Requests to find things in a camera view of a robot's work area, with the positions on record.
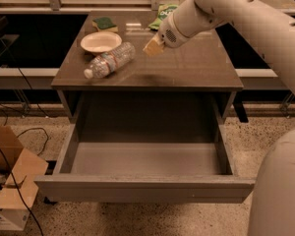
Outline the green yellow sponge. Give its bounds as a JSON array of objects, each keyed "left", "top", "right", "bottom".
[{"left": 92, "top": 17, "right": 118, "bottom": 32}]

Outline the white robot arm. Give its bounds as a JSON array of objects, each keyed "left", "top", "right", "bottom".
[{"left": 144, "top": 0, "right": 295, "bottom": 236}]

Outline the white bowl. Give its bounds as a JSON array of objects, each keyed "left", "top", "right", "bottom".
[{"left": 81, "top": 31, "right": 122, "bottom": 54}]

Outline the brown cardboard box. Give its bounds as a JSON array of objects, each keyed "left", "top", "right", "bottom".
[{"left": 0, "top": 126, "right": 48, "bottom": 231}]

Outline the green chip bag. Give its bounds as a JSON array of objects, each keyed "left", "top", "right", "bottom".
[{"left": 148, "top": 4, "right": 177, "bottom": 30}]

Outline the clear plastic water bottle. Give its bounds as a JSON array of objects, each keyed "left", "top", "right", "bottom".
[{"left": 84, "top": 42, "right": 136, "bottom": 79}]

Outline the black cable on left floor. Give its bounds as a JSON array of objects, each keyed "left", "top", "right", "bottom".
[{"left": 0, "top": 32, "right": 51, "bottom": 236}]

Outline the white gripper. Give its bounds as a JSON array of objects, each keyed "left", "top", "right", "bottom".
[{"left": 143, "top": 12, "right": 189, "bottom": 57}]

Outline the open grey top drawer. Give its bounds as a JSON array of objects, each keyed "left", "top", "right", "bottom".
[{"left": 34, "top": 91, "right": 256, "bottom": 205}]

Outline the grey cabinet with counter top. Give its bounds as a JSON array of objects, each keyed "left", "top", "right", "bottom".
[{"left": 51, "top": 11, "right": 243, "bottom": 117}]

